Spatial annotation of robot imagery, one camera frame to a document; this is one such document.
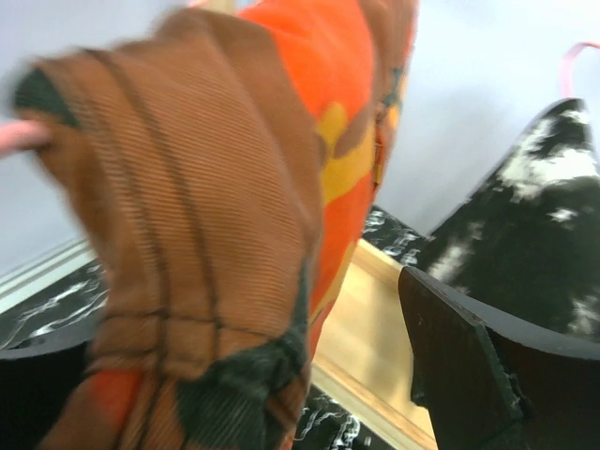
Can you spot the wooden clothes rack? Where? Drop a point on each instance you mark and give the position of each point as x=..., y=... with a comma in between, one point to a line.
x=363, y=351

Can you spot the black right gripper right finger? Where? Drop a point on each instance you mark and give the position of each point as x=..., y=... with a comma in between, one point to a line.
x=494, y=381

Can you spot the black white patterned trousers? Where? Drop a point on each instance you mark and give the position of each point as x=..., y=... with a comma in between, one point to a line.
x=527, y=240

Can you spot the orange patterned trousers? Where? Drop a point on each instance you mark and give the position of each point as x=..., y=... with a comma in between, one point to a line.
x=223, y=169

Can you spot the pink wire hanger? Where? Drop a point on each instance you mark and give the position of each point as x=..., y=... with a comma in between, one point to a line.
x=23, y=135
x=566, y=71

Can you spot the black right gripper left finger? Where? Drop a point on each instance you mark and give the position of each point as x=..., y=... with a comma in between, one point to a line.
x=37, y=378

